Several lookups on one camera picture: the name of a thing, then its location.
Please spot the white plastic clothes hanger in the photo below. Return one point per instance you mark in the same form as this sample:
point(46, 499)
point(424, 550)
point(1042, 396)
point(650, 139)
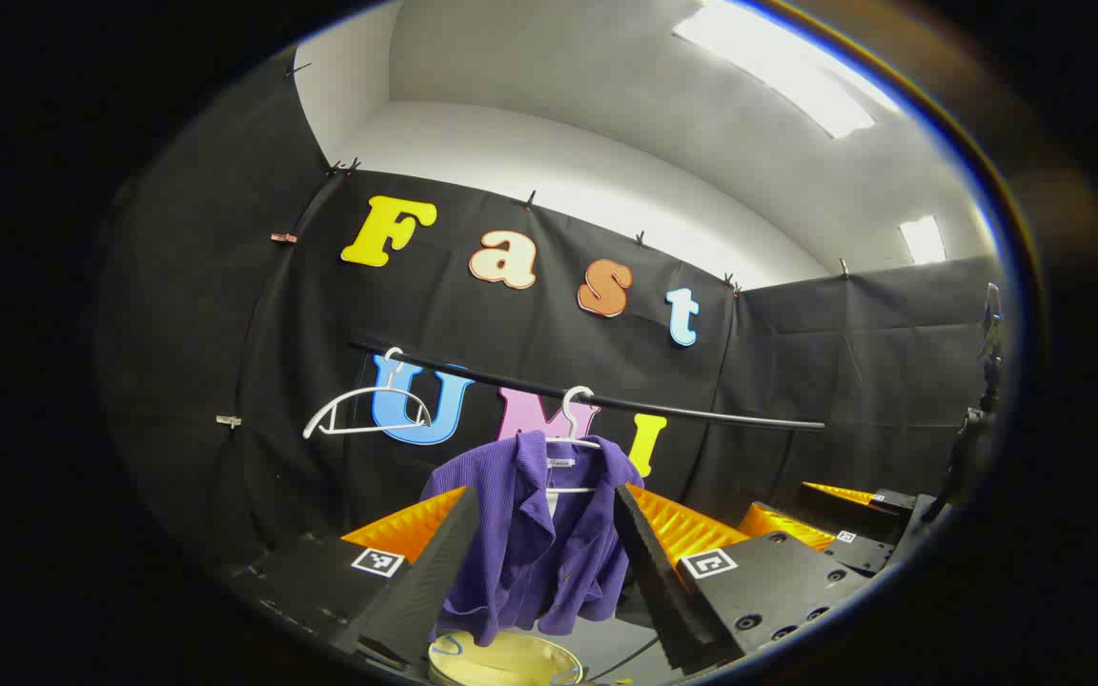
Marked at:
point(358, 396)
point(570, 419)

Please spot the black backdrop cloth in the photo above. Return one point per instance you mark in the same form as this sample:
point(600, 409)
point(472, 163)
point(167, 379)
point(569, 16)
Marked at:
point(511, 324)

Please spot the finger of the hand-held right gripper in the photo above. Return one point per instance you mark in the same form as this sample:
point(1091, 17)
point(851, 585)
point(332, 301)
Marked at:
point(854, 514)
point(859, 554)

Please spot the small ceiling light panel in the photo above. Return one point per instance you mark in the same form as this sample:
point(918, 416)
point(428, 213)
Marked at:
point(923, 240)

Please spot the small silver clip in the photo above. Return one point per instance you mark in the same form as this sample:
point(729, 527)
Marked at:
point(228, 420)

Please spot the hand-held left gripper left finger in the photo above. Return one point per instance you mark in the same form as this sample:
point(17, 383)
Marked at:
point(435, 572)

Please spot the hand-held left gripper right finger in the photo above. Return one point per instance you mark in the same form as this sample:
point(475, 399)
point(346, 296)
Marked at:
point(668, 600)

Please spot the long ceiling light panel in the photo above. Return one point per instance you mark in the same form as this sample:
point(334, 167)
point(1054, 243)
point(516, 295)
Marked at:
point(778, 67)

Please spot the purple ribbed knit garment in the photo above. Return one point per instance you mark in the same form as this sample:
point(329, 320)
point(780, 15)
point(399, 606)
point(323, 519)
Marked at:
point(520, 553)

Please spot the black clothes rack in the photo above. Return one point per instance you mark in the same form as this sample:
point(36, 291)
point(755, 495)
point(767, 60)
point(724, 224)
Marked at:
point(701, 413)

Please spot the cream round laundry hamper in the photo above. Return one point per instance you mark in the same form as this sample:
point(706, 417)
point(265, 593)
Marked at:
point(501, 662)

